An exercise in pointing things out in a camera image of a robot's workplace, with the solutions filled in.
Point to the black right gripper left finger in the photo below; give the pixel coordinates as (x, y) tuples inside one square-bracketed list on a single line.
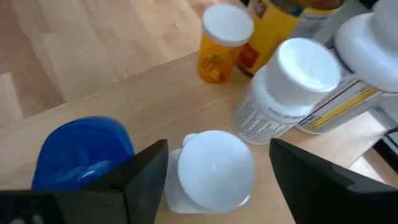
[(124, 199)]

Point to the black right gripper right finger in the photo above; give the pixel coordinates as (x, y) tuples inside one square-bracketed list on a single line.
[(326, 199)]

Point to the blue cap bottle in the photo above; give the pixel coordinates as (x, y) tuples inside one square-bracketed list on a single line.
[(81, 149)]

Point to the white bottle white cap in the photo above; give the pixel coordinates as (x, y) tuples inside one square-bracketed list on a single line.
[(214, 171), (298, 74)]

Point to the large white bottle yellow label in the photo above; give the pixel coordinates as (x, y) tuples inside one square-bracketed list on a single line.
[(367, 49)]

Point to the amber bottle yellow cap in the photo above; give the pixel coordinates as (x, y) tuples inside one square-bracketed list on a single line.
[(270, 34)]

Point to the wide orange vial white cap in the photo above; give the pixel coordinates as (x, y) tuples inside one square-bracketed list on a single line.
[(227, 25)]

